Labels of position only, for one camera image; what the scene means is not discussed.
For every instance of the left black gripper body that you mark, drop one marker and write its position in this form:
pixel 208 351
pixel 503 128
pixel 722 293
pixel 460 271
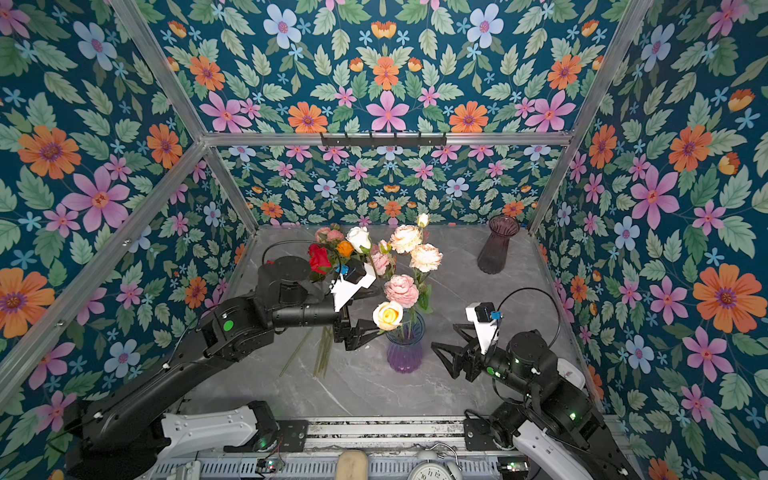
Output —
pixel 344 321

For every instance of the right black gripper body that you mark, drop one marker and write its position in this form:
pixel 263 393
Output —
pixel 478 363

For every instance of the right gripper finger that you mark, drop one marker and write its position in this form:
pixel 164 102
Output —
pixel 468 333
pixel 452 357

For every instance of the cream yellow rose stem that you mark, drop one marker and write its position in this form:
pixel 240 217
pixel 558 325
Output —
pixel 394 320

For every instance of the blue purple glass vase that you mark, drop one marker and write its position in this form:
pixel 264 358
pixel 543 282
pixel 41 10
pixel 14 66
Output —
pixel 405 349

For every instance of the red rose stem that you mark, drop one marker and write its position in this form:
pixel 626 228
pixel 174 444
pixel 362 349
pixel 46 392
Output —
pixel 321 261

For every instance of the dark purple glass vase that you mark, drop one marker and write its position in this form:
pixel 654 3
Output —
pixel 493 256

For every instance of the peach peony flower stem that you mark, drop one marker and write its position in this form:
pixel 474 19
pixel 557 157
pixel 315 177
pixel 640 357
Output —
pixel 424 258

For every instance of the white rose stem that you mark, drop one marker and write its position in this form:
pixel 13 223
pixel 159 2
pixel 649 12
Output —
pixel 366 250

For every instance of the pink peony flower stem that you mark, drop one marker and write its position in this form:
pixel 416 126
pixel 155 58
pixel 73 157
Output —
pixel 401 288

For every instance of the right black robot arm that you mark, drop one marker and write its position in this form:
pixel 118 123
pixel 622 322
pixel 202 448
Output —
pixel 552 422

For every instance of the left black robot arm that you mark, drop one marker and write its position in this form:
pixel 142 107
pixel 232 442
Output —
pixel 126 434

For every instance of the mixed flower bunch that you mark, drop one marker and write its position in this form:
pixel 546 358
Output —
pixel 338 251

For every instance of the white round device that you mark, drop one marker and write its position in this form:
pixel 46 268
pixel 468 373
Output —
pixel 571 373

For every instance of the white alarm clock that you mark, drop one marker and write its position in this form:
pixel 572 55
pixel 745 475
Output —
pixel 430 467

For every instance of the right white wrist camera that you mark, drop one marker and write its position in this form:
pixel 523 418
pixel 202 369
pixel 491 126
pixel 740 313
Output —
pixel 486 319

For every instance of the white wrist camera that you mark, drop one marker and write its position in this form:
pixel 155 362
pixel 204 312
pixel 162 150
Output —
pixel 486 319
pixel 353 276

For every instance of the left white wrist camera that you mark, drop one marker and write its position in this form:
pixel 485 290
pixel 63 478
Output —
pixel 353 276

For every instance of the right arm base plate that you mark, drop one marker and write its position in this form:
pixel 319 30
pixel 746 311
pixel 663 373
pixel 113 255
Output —
pixel 480 434

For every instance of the aluminium mounting rail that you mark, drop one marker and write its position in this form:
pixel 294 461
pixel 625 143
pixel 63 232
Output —
pixel 384 429

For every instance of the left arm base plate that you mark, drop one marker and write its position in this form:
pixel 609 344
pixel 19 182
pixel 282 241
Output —
pixel 290 437

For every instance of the beige wooden handle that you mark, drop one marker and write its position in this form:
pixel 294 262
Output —
pixel 352 465

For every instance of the black hook rail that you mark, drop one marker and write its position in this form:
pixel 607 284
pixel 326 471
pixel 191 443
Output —
pixel 375 140

